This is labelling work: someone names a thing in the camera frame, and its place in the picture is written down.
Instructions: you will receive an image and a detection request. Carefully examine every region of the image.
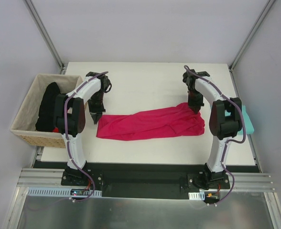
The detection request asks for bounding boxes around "pink t shirt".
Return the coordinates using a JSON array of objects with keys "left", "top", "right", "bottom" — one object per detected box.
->
[{"left": 96, "top": 103, "right": 205, "bottom": 141}]

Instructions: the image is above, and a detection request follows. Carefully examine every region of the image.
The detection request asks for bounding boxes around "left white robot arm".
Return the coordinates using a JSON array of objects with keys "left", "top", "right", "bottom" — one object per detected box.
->
[{"left": 54, "top": 72, "right": 112, "bottom": 186}]

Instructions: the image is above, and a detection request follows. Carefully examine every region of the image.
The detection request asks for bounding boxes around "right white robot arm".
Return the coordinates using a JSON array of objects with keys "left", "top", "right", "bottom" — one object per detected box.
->
[{"left": 183, "top": 65, "right": 247, "bottom": 188}]

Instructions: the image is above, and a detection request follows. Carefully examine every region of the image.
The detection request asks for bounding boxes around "black t shirt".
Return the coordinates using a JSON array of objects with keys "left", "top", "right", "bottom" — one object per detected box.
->
[{"left": 35, "top": 82, "right": 60, "bottom": 133}]

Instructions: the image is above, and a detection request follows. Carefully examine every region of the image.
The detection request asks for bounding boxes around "folded teal t shirt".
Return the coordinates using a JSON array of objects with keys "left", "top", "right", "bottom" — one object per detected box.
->
[{"left": 242, "top": 105, "right": 254, "bottom": 135}]

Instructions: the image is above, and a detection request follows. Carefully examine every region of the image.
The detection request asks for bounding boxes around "wicker laundry basket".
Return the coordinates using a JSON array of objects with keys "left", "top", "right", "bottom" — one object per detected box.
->
[{"left": 10, "top": 73, "right": 84, "bottom": 149}]

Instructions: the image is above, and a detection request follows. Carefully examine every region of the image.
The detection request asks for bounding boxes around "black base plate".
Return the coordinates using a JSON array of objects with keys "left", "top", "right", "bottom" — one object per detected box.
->
[{"left": 61, "top": 163, "right": 230, "bottom": 199}]

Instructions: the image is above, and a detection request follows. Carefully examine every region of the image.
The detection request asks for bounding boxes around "left white cable duct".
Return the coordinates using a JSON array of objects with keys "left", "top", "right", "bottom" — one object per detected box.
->
[{"left": 28, "top": 187, "right": 102, "bottom": 198}]

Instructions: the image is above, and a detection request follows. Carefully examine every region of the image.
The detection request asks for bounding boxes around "white cable duct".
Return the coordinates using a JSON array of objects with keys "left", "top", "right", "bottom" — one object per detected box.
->
[
  {"left": 28, "top": 187, "right": 102, "bottom": 198},
  {"left": 188, "top": 191, "right": 205, "bottom": 201}
]

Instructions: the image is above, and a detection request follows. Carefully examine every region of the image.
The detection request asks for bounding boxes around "right white cable duct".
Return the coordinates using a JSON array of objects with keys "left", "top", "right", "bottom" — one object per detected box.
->
[{"left": 188, "top": 191, "right": 205, "bottom": 201}]

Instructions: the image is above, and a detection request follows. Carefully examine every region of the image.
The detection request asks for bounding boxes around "left rear aluminium post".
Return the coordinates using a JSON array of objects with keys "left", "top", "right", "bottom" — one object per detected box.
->
[{"left": 23, "top": 0, "right": 65, "bottom": 72}]

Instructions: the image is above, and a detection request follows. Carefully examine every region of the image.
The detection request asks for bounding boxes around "aluminium post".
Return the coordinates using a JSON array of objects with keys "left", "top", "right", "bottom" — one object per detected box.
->
[
  {"left": 229, "top": 0, "right": 277, "bottom": 72},
  {"left": 23, "top": 0, "right": 65, "bottom": 72}
]

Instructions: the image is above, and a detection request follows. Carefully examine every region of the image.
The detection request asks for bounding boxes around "aluminium rail frame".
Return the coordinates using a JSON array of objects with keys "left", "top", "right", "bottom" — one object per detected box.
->
[{"left": 4, "top": 139, "right": 281, "bottom": 229}]

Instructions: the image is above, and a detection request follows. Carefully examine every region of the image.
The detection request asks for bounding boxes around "right rear aluminium post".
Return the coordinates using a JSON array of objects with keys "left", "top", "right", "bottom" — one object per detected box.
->
[{"left": 229, "top": 0, "right": 277, "bottom": 72}]

